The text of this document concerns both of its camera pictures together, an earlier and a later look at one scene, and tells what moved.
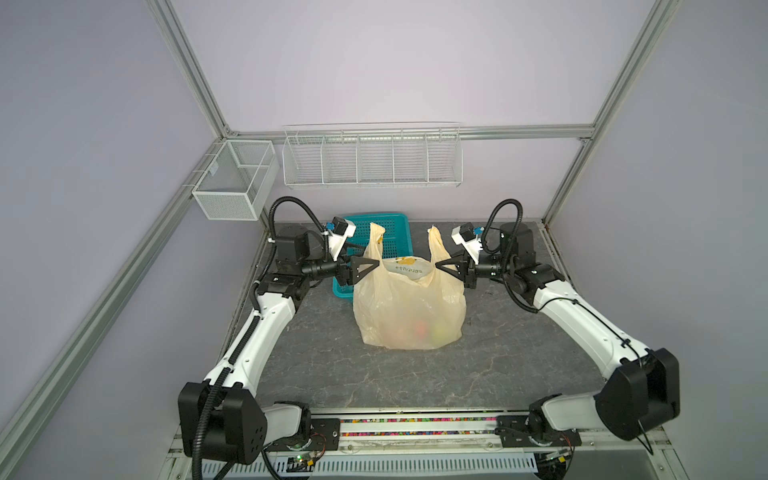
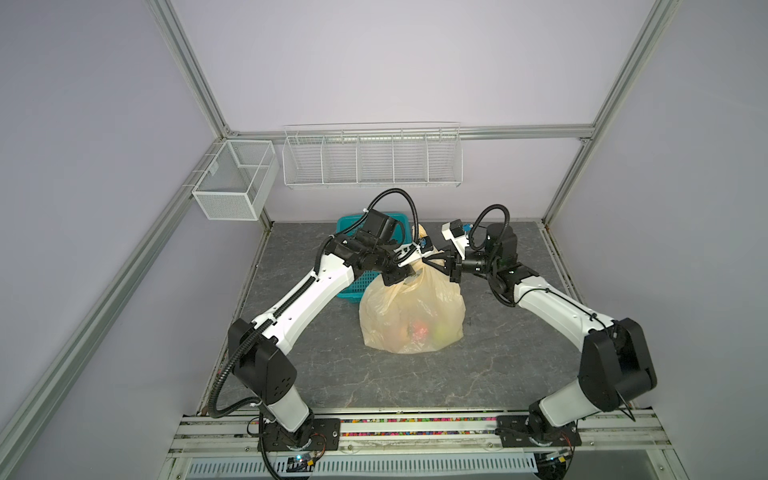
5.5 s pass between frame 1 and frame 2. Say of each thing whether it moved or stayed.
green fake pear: stayed
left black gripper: moved
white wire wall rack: stayed
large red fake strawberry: stayed
